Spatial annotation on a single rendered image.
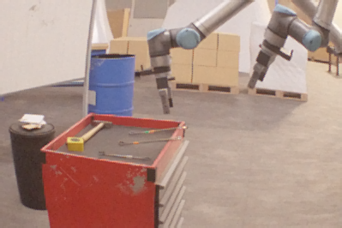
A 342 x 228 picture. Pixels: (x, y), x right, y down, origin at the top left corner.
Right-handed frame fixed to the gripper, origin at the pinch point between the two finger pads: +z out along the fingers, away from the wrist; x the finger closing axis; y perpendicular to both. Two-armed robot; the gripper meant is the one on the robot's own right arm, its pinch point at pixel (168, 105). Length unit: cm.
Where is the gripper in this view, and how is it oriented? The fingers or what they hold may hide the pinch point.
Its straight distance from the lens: 231.9
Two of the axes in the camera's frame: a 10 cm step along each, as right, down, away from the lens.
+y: 9.8, -1.4, -1.2
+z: 1.6, 9.7, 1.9
